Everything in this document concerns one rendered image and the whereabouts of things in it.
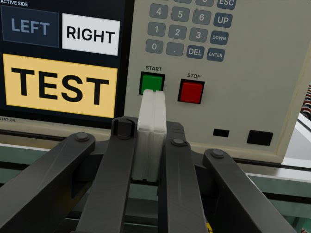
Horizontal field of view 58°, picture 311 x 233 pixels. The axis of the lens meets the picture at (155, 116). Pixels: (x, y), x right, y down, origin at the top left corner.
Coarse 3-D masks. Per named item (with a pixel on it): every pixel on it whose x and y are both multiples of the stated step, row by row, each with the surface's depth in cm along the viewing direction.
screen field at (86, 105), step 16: (16, 64) 26; (32, 64) 26; (48, 64) 26; (64, 64) 26; (80, 64) 26; (16, 80) 27; (32, 80) 27; (48, 80) 27; (64, 80) 27; (80, 80) 26; (96, 80) 26; (112, 80) 26; (16, 96) 27; (32, 96) 27; (48, 96) 27; (64, 96) 27; (80, 96) 27; (96, 96) 27; (112, 96) 27; (80, 112) 28; (96, 112) 28; (112, 112) 28
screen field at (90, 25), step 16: (16, 16) 24; (32, 16) 24; (48, 16) 24; (64, 16) 24; (80, 16) 24; (16, 32) 25; (32, 32) 25; (48, 32) 25; (64, 32) 25; (80, 32) 25; (96, 32) 25; (112, 32) 25; (64, 48) 25; (80, 48) 25; (96, 48) 25; (112, 48) 25
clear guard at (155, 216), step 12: (132, 204) 28; (144, 204) 28; (156, 204) 29; (132, 216) 27; (144, 216) 27; (156, 216) 27; (288, 216) 30; (132, 228) 25; (144, 228) 25; (156, 228) 26; (300, 228) 28
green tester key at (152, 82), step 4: (144, 76) 26; (148, 76) 26; (152, 76) 26; (156, 76) 26; (160, 76) 26; (144, 80) 26; (148, 80) 26; (152, 80) 26; (156, 80) 26; (160, 80) 26; (144, 84) 26; (148, 84) 26; (152, 84) 26; (156, 84) 26; (160, 84) 26; (144, 88) 26; (148, 88) 26; (152, 88) 26; (156, 88) 26; (160, 88) 26
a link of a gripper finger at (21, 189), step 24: (72, 144) 12; (48, 168) 10; (72, 168) 11; (0, 192) 9; (24, 192) 9; (48, 192) 10; (72, 192) 12; (0, 216) 8; (24, 216) 8; (48, 216) 10
